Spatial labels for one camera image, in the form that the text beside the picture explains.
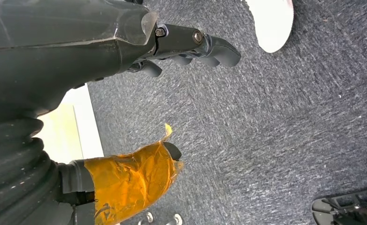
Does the black metal base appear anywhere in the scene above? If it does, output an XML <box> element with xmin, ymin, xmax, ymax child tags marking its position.
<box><xmin>311</xmin><ymin>186</ymin><xmax>367</xmax><ymax>225</ymax></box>

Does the pale desk panel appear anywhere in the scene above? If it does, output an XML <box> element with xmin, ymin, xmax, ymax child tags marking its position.
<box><xmin>32</xmin><ymin>83</ymin><xmax>105</xmax><ymax>165</ymax></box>

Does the white shoe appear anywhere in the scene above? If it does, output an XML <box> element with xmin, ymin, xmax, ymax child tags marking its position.
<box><xmin>245</xmin><ymin>0</ymin><xmax>295</xmax><ymax>54</ymax></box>

